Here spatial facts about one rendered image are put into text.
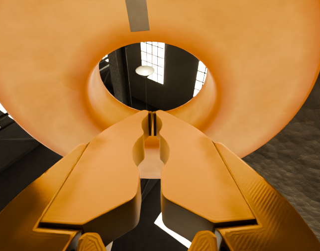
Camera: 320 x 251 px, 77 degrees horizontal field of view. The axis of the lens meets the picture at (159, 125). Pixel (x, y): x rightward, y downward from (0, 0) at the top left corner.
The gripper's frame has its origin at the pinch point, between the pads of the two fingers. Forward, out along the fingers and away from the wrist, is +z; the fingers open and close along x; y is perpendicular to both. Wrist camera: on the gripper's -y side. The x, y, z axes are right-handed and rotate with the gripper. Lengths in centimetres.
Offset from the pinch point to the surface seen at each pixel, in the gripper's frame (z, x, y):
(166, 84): 837, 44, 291
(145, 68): 657, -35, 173
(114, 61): 429, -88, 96
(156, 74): 853, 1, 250
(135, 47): 894, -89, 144
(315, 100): 18.8, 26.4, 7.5
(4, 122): 808, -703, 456
